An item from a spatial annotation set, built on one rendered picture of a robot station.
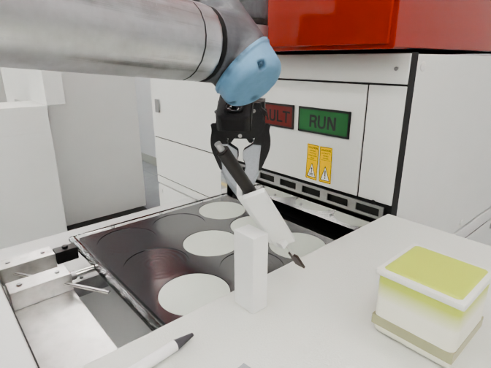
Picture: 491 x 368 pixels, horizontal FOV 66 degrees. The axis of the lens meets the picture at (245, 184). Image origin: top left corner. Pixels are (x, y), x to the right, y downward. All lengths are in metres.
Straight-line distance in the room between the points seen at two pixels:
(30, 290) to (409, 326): 0.49
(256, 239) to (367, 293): 0.15
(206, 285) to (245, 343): 0.21
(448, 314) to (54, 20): 0.36
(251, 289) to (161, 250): 0.31
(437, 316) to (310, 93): 0.49
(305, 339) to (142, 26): 0.30
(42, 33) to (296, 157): 0.57
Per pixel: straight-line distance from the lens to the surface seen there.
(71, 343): 0.54
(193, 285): 0.57
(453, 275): 0.38
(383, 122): 0.65
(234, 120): 0.47
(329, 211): 0.73
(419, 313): 0.36
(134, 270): 0.62
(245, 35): 0.41
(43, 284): 0.62
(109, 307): 0.69
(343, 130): 0.69
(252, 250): 0.36
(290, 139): 0.78
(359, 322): 0.41
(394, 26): 0.60
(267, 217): 0.36
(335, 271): 0.48
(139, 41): 0.32
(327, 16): 0.65
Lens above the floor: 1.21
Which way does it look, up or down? 18 degrees down
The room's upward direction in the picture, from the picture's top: straight up
